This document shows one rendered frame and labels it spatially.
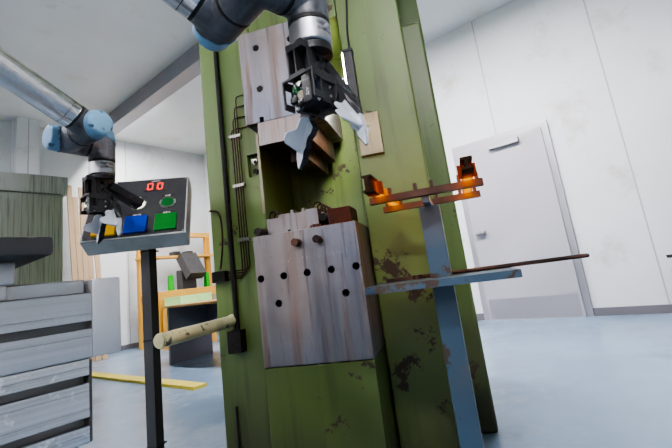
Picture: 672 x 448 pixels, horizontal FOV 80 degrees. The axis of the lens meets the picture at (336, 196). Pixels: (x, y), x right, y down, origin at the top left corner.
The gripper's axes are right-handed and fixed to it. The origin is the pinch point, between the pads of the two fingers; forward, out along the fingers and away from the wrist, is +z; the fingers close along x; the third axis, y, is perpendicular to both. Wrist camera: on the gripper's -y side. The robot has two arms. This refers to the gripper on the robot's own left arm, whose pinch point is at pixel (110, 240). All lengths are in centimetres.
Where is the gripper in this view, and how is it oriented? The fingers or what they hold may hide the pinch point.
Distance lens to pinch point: 142.0
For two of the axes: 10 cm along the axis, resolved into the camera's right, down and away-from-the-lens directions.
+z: 1.3, 9.7, -2.0
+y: -6.3, -0.7, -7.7
